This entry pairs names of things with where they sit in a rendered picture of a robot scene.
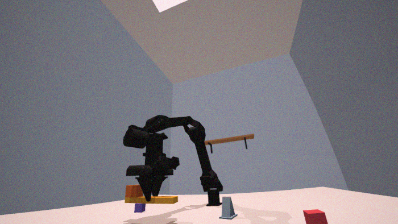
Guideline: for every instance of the red block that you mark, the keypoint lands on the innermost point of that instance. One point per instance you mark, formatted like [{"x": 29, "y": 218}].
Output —
[{"x": 315, "y": 217}]

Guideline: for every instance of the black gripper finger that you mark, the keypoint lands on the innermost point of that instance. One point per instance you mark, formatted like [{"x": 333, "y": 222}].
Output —
[
  {"x": 156, "y": 185},
  {"x": 146, "y": 186}
]

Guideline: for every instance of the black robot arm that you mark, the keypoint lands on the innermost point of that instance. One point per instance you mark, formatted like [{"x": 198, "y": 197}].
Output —
[{"x": 139, "y": 137}]

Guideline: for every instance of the orange bar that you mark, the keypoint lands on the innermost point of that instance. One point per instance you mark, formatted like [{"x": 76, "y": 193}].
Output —
[{"x": 134, "y": 195}]

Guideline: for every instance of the purple cube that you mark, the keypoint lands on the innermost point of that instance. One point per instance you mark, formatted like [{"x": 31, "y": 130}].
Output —
[{"x": 139, "y": 208}]

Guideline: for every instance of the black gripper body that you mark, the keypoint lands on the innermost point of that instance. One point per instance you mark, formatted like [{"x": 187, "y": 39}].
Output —
[{"x": 149, "y": 169}]

